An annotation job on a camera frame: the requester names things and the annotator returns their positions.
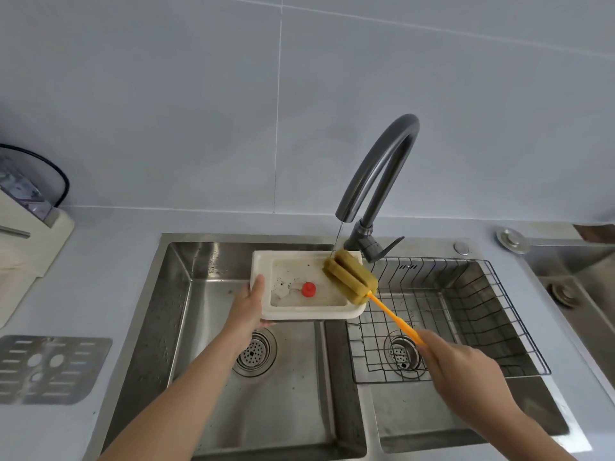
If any person's right hand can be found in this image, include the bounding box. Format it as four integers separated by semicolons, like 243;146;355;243
414;328;522;432

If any person's left hand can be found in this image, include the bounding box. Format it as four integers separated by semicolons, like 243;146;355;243
222;275;276;351

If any white rectangular plastic tray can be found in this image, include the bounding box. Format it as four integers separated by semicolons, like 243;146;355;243
249;250;368;321

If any yellow-handled sponge brush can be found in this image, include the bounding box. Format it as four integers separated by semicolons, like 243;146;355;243
322;249;427;346

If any person's left forearm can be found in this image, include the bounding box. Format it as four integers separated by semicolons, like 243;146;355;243
97;331;242;461

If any person's right forearm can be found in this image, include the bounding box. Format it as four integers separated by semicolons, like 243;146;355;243
483;409;577;461

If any round steel sink strainer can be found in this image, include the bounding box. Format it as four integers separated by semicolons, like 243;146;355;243
383;330;423;371
233;328;278;378

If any stainless steel double sink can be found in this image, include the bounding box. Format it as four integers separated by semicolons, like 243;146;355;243
98;233;593;461

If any round steel cover cap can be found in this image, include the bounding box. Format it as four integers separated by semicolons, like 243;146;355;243
496;228;530;255

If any grey curved kitchen faucet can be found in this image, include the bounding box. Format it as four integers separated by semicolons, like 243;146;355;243
335;114;420;263

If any perforated steel drain plate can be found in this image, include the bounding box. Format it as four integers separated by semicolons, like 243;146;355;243
0;335;113;406

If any beige countertop appliance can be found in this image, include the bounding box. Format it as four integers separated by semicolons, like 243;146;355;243
0;153;76;328

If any black wire dish basket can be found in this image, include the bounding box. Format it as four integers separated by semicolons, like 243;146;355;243
347;256;552;384

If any black power cable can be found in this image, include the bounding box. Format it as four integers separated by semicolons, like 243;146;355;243
0;143;71;208

